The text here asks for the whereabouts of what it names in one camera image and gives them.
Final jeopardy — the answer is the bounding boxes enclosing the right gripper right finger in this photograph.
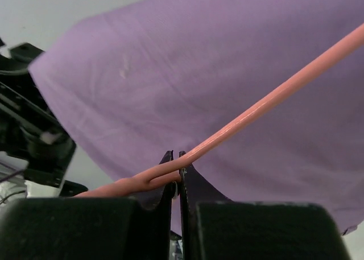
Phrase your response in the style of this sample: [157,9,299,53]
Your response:
[179,165,350,259]

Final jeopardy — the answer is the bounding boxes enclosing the pink wire hanger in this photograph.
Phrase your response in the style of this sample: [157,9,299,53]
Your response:
[77,24,363,197]

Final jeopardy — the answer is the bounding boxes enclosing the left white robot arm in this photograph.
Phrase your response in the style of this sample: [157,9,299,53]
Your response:
[1,43,88,206]

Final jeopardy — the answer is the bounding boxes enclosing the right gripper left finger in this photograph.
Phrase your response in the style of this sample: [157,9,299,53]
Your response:
[0,150,175,260]

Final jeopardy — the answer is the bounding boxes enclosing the purple trousers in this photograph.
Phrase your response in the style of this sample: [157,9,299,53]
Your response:
[30,0,363,233]

